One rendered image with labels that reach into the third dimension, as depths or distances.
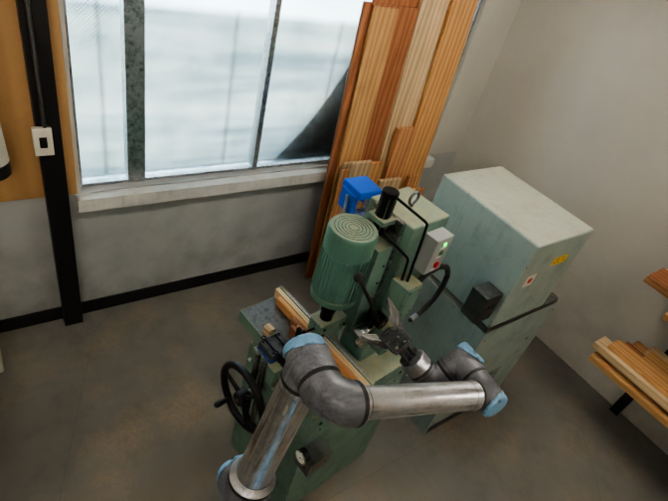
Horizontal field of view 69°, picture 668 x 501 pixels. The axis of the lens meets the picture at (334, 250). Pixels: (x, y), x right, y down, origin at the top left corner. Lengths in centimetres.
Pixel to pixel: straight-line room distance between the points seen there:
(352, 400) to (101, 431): 182
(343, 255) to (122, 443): 163
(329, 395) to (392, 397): 18
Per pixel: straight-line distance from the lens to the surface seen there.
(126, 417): 284
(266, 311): 209
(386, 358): 220
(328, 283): 167
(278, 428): 141
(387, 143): 337
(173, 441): 275
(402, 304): 181
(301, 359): 124
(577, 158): 368
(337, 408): 119
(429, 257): 179
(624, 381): 333
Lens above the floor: 239
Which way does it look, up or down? 36 degrees down
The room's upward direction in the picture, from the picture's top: 16 degrees clockwise
